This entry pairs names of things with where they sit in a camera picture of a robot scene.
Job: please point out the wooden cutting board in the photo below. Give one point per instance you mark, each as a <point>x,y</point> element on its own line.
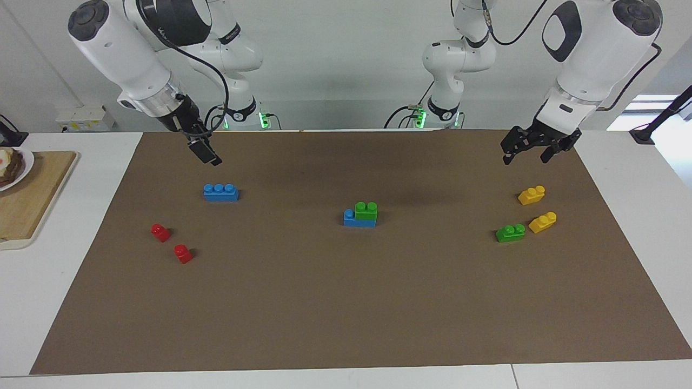
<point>38,200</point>

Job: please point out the red one-stud block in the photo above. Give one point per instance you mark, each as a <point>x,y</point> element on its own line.
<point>183,254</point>
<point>160,233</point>

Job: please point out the black desk object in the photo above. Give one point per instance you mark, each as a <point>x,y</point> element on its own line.
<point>11,136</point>

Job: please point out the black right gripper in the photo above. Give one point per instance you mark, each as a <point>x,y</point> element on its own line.
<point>186,119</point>

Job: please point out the green two-stud block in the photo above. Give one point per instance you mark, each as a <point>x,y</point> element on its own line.
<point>366,212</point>
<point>510,233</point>

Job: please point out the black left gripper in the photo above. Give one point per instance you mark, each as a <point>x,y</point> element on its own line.
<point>540,136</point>

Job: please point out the blue three-stud block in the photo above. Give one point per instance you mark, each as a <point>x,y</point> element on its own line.
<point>357,222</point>
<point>220,193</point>

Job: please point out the toast food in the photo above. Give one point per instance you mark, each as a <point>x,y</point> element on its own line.
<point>10,167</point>

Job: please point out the yellow two-stud block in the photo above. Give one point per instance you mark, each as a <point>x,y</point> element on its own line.
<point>543,222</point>
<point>531,195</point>

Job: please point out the brown table mat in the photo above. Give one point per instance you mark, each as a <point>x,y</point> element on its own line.
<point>346,302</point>

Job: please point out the white plate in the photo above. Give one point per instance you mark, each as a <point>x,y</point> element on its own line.
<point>26,162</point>

